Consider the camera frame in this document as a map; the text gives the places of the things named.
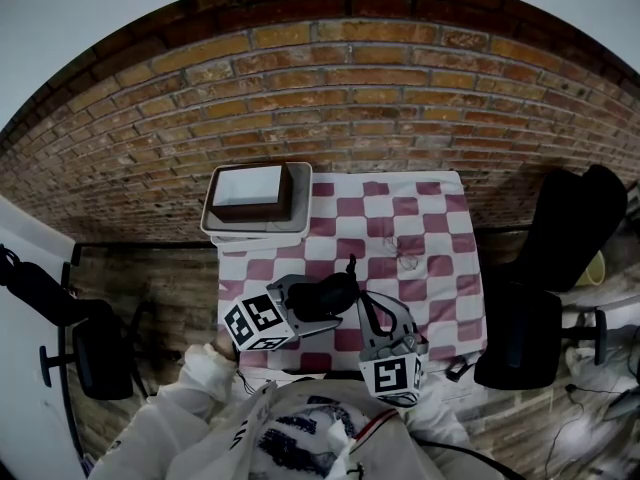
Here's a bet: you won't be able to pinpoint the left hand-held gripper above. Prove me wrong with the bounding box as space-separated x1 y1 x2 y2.
222 273 345 354

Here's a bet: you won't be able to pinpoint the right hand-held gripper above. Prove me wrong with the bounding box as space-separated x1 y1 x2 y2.
354 290 431 410

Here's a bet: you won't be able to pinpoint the black bag with loop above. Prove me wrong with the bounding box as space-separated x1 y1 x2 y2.
285 252 360 320

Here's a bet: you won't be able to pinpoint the person's right forearm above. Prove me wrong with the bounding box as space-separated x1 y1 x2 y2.
404 387 471 449

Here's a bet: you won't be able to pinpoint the person's left forearm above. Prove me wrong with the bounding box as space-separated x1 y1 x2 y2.
149 340 241 419

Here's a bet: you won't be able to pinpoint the white plastic tray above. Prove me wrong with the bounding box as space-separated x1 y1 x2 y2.
199 161 314 243

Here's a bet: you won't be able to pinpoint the pink white checkered tablecloth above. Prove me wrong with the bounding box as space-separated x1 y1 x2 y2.
217 170 489 374

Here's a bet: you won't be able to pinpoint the brown box with white inside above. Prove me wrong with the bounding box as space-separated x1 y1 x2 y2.
208 164 296 224

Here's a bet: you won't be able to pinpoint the person's white jacket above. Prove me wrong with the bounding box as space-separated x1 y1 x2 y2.
87 377 496 480

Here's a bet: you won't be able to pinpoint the black office chair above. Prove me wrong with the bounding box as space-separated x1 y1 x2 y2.
473 163 629 390
0 242 156 402

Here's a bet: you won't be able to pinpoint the pale yellow cup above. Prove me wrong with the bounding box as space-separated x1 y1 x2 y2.
582 250 607 287

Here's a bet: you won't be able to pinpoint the white desk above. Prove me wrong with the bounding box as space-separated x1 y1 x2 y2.
0 195 89 480

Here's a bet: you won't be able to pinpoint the thin wire-rimmed eyeglasses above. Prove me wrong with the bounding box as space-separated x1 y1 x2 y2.
382 235 421 270

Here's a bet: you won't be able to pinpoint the black strap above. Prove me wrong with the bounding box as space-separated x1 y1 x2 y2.
444 355 476 383

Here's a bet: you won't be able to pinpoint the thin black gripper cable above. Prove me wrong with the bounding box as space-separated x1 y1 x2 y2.
234 365 261 397

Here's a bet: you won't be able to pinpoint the black head camera cable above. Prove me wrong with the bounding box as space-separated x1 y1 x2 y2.
419 440 521 480

